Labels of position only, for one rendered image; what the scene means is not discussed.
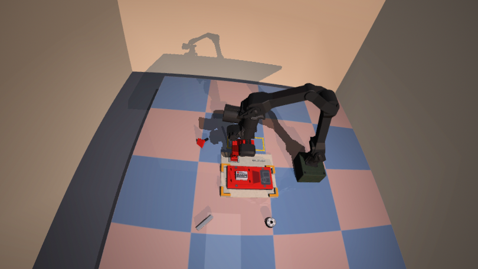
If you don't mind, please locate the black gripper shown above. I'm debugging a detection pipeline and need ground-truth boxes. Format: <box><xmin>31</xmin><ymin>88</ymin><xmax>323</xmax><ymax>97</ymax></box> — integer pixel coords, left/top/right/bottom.
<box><xmin>238</xmin><ymin>118</ymin><xmax>257</xmax><ymax>157</ymax></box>

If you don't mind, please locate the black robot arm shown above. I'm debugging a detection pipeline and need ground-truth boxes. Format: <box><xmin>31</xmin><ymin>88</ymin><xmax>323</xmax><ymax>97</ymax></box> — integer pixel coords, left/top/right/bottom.
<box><xmin>222</xmin><ymin>83</ymin><xmax>339</xmax><ymax>168</ymax></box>

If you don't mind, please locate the grey flat bar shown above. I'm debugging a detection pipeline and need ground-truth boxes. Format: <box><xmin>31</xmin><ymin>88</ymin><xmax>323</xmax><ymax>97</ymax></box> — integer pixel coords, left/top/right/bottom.
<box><xmin>197</xmin><ymin>215</ymin><xmax>214</xmax><ymax>231</ymax></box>

